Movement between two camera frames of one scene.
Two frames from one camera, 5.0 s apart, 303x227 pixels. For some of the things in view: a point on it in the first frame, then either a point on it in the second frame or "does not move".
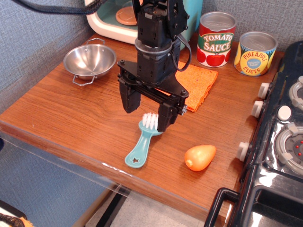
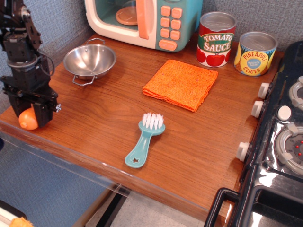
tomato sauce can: (216, 39) does not move
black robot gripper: (155, 72) → (31, 80)
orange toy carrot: (199, 158) → (27, 118)
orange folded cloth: (198, 83) does not move
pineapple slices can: (255, 53) does not move
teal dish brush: (148, 126) does not move
